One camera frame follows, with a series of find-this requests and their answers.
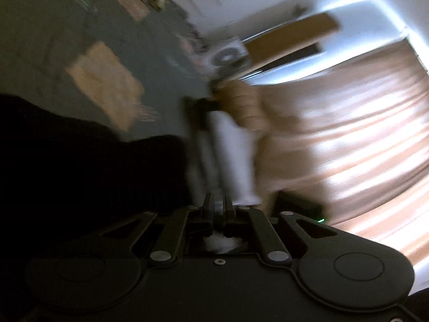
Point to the butterfly wall decal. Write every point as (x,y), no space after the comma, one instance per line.
(297,9)

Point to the peach curtain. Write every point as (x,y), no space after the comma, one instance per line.
(352,124)

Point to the white box fan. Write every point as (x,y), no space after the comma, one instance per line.
(228,55)

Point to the grey patchwork fish quilt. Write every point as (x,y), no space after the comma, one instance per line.
(50,40)

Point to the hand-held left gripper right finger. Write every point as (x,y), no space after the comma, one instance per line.
(264,233)

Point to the white towel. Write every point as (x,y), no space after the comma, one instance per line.
(234,157)

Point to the brown cardboard panel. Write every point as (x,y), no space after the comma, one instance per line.
(291,35)

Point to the black jacket brown fleece lining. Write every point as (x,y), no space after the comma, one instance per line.
(83,157)

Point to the tan knitted cloth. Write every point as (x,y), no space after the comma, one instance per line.
(244,104)

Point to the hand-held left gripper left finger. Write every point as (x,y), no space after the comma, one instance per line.
(172,231)

